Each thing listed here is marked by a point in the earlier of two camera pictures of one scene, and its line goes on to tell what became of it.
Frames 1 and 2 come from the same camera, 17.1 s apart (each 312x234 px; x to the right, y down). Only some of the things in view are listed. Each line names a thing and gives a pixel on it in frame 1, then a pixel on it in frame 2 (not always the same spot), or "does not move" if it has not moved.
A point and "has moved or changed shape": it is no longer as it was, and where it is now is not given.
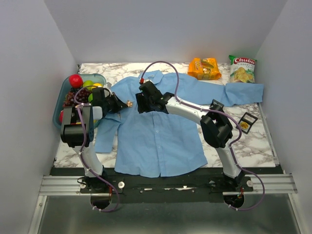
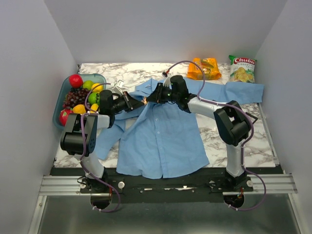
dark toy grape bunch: (83, 96) does not move
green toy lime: (87, 83) does not move
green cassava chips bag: (242, 69) does not move
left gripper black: (119, 103) to (131, 103)
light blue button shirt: (161, 144) has moved or changed shape
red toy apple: (75, 81) does not move
